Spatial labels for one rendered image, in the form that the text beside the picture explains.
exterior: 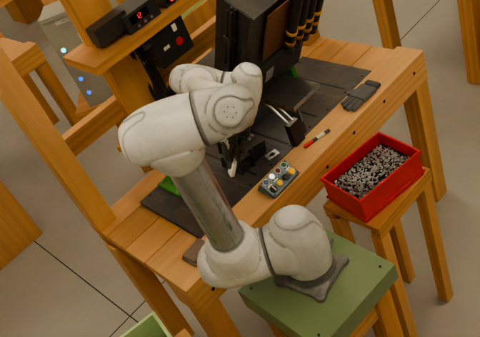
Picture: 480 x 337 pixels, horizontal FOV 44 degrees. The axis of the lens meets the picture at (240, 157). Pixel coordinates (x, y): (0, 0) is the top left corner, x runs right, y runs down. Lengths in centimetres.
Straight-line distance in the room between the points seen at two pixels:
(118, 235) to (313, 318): 99
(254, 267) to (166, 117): 63
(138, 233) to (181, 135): 119
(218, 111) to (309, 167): 113
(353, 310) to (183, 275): 65
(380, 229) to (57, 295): 227
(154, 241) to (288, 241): 79
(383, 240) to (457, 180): 125
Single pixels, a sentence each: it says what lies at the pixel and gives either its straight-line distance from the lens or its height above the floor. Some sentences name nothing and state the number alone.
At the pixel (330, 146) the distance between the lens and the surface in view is 243.
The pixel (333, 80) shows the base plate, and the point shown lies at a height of 90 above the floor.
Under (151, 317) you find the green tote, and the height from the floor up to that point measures 95.
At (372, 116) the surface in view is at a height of 84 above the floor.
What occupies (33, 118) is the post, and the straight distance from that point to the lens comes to 231.
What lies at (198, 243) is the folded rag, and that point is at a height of 93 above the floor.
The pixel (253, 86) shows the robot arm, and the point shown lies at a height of 146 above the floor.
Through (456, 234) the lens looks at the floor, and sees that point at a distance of 319.
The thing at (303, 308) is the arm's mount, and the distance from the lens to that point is 189.
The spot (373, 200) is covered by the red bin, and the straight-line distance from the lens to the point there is 219.
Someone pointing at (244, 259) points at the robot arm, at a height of 117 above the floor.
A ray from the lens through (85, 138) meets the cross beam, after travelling 252.
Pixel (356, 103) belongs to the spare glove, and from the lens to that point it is 256.
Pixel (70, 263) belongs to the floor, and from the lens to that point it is 402.
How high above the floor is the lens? 242
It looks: 37 degrees down
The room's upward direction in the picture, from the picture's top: 24 degrees counter-clockwise
